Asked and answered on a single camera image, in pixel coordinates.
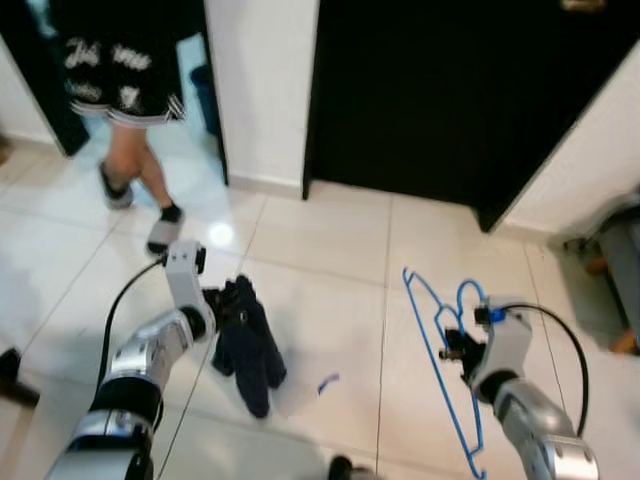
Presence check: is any navy blue shirt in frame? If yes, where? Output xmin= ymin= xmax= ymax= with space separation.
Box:
xmin=208 ymin=275 xmax=290 ymax=420

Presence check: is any blue plastic hanger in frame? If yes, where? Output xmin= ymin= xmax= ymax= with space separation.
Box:
xmin=402 ymin=267 xmax=492 ymax=480

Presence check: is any black robot foot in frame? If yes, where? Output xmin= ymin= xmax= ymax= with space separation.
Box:
xmin=328 ymin=454 xmax=383 ymax=480

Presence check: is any grey upholstered ottoman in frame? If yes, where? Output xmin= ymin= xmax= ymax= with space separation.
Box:
xmin=565 ymin=198 xmax=640 ymax=358

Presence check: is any black door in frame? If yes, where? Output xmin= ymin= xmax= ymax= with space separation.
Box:
xmin=303 ymin=0 xmax=640 ymax=234

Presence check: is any person in black shorts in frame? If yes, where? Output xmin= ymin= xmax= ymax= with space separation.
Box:
xmin=50 ymin=0 xmax=213 ymax=257

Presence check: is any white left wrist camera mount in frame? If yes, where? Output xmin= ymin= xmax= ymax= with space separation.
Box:
xmin=162 ymin=240 xmax=209 ymax=319

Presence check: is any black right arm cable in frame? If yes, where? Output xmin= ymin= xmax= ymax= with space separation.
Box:
xmin=497 ymin=303 xmax=591 ymax=438

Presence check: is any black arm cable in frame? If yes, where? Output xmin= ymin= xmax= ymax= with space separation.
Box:
xmin=96 ymin=257 xmax=173 ymax=399
xmin=497 ymin=303 xmax=591 ymax=438

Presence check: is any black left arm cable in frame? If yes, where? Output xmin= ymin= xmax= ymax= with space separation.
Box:
xmin=96 ymin=257 xmax=173 ymax=399

